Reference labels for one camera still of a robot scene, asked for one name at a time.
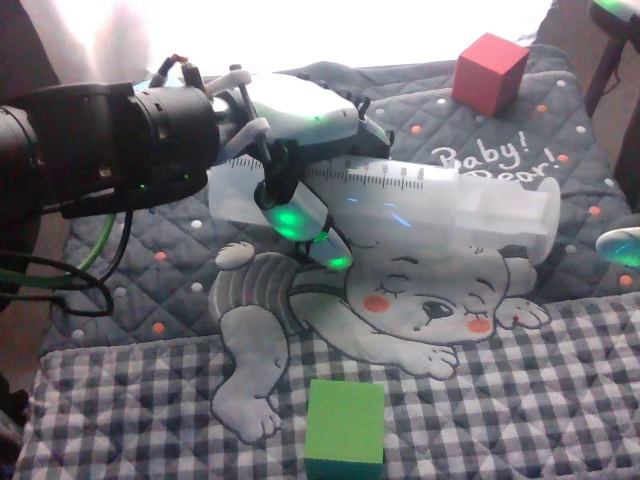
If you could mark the dark stand leg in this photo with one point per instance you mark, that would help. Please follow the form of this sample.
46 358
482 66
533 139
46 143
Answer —
602 80

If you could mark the black stand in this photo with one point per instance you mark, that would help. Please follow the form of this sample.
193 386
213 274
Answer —
10 425

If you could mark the green cube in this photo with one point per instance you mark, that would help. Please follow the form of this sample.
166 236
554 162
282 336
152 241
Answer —
345 425

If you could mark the grey quilt with bear print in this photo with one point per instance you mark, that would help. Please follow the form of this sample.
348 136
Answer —
150 280

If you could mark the large clear plastic syringe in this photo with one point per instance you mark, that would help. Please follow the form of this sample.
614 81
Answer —
400 200

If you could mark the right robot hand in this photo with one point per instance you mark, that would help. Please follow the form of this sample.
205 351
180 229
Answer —
622 247

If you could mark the red cube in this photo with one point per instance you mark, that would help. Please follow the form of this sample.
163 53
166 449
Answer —
485 75

